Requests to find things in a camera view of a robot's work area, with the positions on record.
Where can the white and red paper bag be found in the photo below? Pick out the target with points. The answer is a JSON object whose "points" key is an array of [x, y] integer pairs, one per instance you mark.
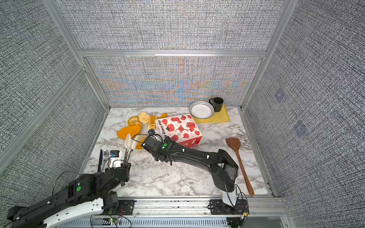
{"points": [[182, 129]]}

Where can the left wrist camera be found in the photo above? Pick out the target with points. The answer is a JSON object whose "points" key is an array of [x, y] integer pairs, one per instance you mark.
{"points": [[114, 159]]}

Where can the black mug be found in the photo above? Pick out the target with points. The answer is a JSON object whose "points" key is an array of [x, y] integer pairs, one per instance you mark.
{"points": [[217, 103]]}

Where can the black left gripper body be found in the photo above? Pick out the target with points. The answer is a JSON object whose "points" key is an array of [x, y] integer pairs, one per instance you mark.
{"points": [[128, 171]]}

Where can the silver fork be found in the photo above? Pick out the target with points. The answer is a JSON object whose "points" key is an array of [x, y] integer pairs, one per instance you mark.
{"points": [[106, 155]]}

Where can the wooden spatula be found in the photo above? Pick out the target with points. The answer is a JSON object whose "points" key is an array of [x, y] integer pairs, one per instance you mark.
{"points": [[234, 143]]}

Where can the yellow cutting board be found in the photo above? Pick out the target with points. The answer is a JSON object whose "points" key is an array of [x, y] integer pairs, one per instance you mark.
{"points": [[218, 117]]}

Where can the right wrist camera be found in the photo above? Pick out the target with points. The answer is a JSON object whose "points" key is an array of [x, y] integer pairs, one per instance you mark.
{"points": [[151, 133]]}

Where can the pale knotted bun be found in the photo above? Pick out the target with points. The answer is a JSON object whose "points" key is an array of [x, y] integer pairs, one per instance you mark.
{"points": [[144, 118]]}

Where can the large orange oval bread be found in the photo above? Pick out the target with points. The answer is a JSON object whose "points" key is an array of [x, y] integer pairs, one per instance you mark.
{"points": [[131, 130]]}

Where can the aluminium front rail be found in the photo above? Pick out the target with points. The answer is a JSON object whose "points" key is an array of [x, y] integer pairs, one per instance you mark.
{"points": [[192, 212]]}

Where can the aluminium cage frame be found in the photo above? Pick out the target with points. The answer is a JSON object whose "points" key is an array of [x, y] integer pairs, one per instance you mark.
{"points": [[22, 138]]}

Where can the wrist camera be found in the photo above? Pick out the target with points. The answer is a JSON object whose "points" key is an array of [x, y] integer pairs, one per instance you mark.
{"points": [[114, 159], [151, 133]]}

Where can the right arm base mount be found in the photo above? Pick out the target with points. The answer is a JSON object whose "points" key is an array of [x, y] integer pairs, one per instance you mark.
{"points": [[218, 207]]}

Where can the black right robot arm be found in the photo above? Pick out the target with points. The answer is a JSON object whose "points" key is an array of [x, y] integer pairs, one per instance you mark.
{"points": [[223, 169]]}

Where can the metal tongs with white tips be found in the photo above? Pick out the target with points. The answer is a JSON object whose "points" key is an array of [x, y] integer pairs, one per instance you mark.
{"points": [[130, 145]]}

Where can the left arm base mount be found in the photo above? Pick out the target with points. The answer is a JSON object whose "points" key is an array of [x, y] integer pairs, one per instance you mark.
{"points": [[123, 207]]}

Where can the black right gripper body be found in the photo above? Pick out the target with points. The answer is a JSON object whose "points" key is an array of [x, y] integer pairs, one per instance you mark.
{"points": [[167, 141]]}

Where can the small round bun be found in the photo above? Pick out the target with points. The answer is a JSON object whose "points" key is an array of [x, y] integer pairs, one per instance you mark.
{"points": [[133, 120]]}

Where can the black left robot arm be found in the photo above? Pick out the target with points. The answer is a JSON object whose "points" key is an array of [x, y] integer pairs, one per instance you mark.
{"points": [[86, 196]]}

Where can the ridged yellow pastry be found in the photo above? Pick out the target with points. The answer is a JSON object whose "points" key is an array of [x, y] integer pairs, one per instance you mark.
{"points": [[152, 123]]}

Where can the black rimmed white bowl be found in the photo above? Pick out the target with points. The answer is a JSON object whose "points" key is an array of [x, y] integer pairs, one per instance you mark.
{"points": [[201, 110]]}

